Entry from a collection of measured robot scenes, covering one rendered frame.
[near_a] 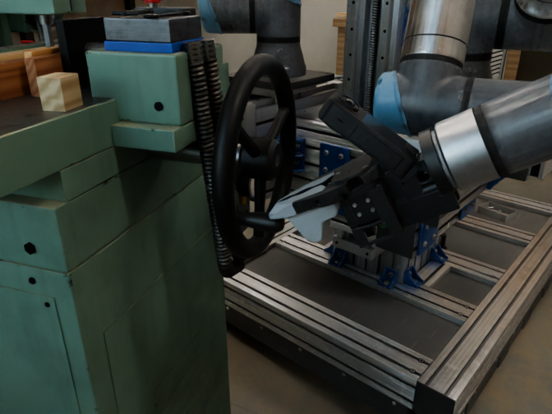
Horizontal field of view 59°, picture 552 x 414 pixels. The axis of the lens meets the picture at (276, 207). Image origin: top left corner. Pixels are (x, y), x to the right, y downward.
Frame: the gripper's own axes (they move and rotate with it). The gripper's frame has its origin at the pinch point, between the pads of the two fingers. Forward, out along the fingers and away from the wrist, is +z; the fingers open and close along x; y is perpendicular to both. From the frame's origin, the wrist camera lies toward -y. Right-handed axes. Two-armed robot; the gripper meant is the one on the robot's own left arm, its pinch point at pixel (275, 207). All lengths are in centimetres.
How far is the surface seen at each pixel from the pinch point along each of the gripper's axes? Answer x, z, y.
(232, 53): 353, 153, -55
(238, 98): 1.9, -1.6, -13.4
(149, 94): 3.5, 10.1, -19.4
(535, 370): 78, -8, 96
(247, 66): 6.6, -2.6, -16.4
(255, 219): -0.1, 3.4, 0.5
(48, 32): 11.0, 25.4, -35.5
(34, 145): -11.5, 16.1, -19.4
